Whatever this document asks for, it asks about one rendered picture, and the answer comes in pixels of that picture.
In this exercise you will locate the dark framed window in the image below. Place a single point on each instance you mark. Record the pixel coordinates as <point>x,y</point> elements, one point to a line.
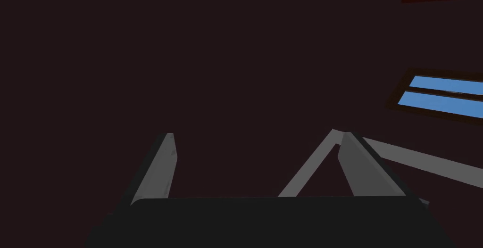
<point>441,94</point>

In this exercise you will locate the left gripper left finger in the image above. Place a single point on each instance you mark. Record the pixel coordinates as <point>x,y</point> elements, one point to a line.
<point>160,172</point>

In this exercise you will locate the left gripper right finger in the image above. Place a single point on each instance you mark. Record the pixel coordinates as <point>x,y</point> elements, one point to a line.
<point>368,172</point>

